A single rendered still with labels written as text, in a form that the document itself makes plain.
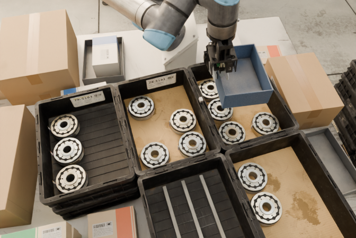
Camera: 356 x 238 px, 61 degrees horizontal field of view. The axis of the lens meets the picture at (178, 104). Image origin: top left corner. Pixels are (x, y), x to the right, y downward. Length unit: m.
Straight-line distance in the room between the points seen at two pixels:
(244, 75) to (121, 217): 0.65
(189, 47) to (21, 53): 0.74
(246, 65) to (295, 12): 2.13
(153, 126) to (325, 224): 0.68
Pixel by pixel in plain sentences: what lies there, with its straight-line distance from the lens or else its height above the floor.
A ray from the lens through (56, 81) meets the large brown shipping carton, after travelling 1.41.
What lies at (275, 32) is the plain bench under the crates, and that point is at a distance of 1.80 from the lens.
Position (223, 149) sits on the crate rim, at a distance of 1.04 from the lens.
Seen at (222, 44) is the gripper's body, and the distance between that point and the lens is 0.78.
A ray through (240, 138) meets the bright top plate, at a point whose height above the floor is 0.86.
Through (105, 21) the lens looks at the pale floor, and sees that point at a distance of 2.95.
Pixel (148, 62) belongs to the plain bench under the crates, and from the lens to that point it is 1.57.
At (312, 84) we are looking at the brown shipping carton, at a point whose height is 0.86.
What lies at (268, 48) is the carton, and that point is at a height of 0.78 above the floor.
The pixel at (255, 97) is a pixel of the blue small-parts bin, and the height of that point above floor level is 1.11.
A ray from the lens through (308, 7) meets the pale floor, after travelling 3.28.
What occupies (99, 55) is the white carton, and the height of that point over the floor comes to 0.79.
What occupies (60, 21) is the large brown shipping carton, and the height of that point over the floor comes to 0.90.
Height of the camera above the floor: 1.85
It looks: 56 degrees down
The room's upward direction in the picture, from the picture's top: straight up
